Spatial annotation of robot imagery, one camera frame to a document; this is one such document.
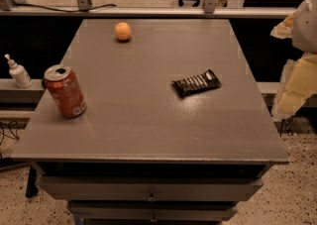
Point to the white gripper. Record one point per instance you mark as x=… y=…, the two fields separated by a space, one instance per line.
x=307 y=26

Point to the black rxbar chocolate bar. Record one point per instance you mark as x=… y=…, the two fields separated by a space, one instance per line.
x=197 y=83

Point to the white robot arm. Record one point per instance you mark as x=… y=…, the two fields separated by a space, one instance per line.
x=304 y=30

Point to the red coke can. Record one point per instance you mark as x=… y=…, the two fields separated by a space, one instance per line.
x=62 y=84

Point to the orange fruit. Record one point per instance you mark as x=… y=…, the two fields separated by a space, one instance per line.
x=123 y=31

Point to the grey lower drawer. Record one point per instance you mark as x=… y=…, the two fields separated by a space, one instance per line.
x=156 y=211

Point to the grey drawer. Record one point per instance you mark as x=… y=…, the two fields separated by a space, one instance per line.
x=149 y=189
x=156 y=211

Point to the grey top drawer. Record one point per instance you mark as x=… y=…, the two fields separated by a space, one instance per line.
x=149 y=189

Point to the white pump bottle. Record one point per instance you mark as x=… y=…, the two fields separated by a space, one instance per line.
x=18 y=73

